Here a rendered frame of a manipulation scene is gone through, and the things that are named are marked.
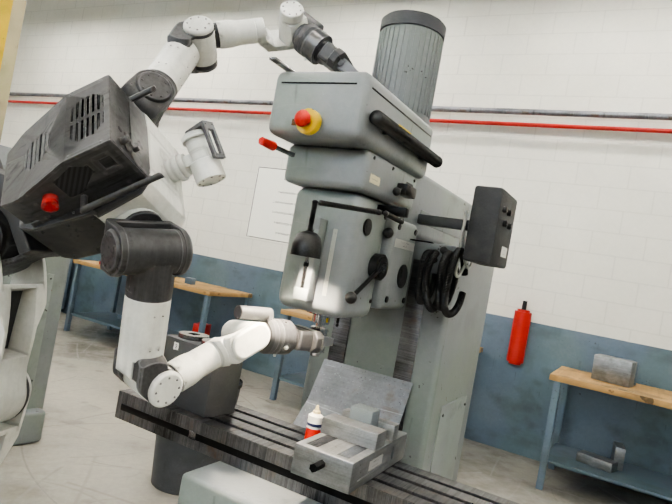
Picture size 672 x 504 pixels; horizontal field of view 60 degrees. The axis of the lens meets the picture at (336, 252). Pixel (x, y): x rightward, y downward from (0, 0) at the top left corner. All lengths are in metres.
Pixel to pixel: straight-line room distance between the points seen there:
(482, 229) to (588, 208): 4.06
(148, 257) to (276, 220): 5.67
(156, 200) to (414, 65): 0.90
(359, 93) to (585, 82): 4.70
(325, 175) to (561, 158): 4.46
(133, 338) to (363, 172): 0.64
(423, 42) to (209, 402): 1.20
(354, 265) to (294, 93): 0.44
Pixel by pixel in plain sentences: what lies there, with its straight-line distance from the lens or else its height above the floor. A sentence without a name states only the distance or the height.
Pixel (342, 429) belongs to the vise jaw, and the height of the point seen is 1.05.
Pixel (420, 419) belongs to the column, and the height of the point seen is 1.02.
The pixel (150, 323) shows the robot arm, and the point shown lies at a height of 1.27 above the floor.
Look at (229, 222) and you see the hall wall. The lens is 7.17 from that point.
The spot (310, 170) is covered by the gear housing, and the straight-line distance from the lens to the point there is 1.48.
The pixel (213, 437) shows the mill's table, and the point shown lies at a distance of 1.65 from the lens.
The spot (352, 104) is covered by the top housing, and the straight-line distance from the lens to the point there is 1.35.
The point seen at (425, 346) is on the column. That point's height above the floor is 1.24.
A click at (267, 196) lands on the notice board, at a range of 6.89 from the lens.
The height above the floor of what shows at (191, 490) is 0.85.
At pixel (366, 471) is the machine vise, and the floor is 0.99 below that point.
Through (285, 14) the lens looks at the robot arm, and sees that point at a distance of 1.68.
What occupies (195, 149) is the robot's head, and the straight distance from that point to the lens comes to 1.29.
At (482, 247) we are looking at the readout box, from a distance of 1.61.
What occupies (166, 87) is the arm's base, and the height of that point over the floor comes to 1.78.
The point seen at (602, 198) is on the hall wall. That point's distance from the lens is 5.66.
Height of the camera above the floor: 1.46
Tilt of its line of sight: 1 degrees up
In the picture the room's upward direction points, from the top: 10 degrees clockwise
